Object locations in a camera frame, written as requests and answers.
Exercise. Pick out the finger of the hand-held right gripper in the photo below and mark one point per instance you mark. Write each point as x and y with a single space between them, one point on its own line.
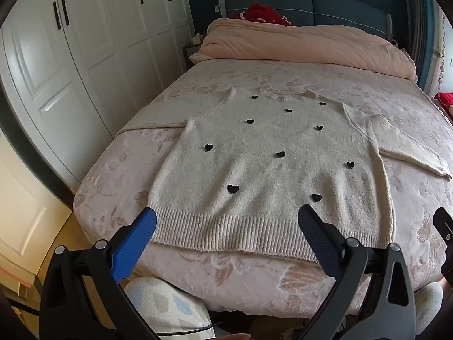
446 248

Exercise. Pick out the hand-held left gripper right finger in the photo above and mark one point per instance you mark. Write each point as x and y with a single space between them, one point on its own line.
318 241

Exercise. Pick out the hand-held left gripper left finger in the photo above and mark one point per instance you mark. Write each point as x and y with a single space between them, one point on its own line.
134 241

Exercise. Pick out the cream sweater with black hearts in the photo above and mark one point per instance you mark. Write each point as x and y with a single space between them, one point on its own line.
265 184

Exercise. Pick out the person's right leg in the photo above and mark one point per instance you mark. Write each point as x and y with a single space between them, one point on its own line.
430 301

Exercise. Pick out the person's leg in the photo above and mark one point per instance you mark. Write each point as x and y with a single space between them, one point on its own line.
430 301
162 304

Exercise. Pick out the bed with floral bedspread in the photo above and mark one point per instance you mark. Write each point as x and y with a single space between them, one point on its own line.
116 184

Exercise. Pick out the person's left leg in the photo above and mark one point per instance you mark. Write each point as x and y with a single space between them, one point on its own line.
162 304

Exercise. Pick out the cream panelled cabinet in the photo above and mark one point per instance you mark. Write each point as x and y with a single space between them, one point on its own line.
24 202

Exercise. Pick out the red bundle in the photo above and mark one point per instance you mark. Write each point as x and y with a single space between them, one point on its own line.
444 101

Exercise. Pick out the white wardrobe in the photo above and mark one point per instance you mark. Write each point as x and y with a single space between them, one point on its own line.
99 60

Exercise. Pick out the dark nightstand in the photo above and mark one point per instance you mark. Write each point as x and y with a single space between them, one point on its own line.
189 58

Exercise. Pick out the pink duvet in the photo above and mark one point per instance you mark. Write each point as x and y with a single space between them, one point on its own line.
300 46

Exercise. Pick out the tissue box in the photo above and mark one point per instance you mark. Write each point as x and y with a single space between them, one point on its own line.
197 39

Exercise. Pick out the dark curtain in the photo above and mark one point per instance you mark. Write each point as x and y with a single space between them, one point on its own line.
417 24

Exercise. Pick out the red cloth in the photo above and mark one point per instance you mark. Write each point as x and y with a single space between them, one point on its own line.
260 13

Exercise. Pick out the blue padded headboard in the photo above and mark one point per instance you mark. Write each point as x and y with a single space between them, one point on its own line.
336 5

